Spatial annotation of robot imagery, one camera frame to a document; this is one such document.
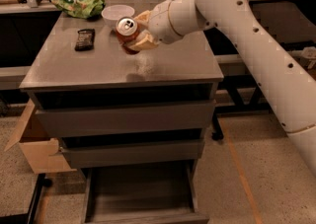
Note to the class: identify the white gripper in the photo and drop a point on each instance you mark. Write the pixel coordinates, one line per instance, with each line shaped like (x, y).
(161, 24)

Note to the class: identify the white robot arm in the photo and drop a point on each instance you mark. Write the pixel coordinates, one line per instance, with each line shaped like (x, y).
(188, 16)

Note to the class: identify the grey drawer cabinet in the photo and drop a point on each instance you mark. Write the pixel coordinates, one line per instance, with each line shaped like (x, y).
(62, 78)

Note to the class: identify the grey top drawer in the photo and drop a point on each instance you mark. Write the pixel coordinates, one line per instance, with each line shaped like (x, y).
(73, 123)

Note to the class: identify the grey middle drawer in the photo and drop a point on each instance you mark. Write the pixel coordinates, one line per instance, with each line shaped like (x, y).
(129, 154)

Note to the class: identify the grey open bottom drawer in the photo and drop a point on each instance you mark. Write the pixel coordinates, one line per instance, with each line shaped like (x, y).
(156, 193)

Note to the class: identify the white bowl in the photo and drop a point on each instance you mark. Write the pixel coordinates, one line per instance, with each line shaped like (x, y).
(112, 14)

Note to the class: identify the dark snack bar wrapper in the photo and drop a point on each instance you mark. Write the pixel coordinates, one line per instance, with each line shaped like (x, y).
(85, 40)

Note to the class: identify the green chip bag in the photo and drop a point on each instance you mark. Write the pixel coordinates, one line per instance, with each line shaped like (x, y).
(83, 9)

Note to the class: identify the black rolling table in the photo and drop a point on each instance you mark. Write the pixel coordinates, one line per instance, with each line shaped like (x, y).
(237, 80)

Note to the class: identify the brown cardboard box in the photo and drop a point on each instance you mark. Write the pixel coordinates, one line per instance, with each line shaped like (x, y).
(41, 152)

